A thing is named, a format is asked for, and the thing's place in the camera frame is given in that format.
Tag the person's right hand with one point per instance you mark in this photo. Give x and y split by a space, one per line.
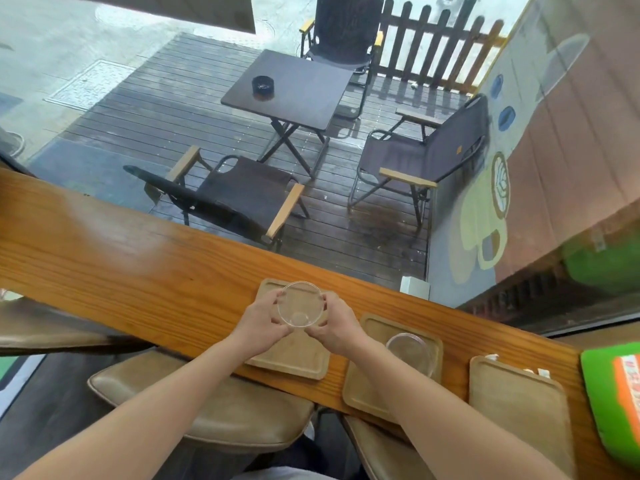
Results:
340 329

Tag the person's left hand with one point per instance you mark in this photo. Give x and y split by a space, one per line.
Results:
260 329

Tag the square wooden tray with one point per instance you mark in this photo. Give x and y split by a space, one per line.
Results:
295 354
520 414
360 397

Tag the person's left forearm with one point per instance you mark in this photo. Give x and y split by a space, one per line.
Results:
150 424

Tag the person's right forearm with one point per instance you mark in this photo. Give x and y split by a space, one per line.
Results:
450 434

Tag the person's dark clothing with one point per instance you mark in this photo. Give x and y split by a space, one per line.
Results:
325 454

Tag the small white box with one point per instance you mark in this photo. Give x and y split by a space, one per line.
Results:
415 288

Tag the brown leather stool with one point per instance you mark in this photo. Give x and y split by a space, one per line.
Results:
375 454
50 324
250 419

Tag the black folding chair wooden armrests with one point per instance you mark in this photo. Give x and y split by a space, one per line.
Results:
400 159
245 189
345 24

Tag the wooden table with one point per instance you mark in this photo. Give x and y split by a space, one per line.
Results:
125 254

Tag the dark outdoor folding table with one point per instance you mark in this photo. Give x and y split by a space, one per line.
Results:
300 94

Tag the black ashtray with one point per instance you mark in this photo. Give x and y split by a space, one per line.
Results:
262 87

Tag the green charging station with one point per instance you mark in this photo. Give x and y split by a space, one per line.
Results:
600 394

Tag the painted wooden partition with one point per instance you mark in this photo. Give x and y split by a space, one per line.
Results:
550 144

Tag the wooden picket fence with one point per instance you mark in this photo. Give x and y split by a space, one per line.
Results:
425 44

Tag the dark awning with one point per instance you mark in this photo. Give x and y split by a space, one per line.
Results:
175 9

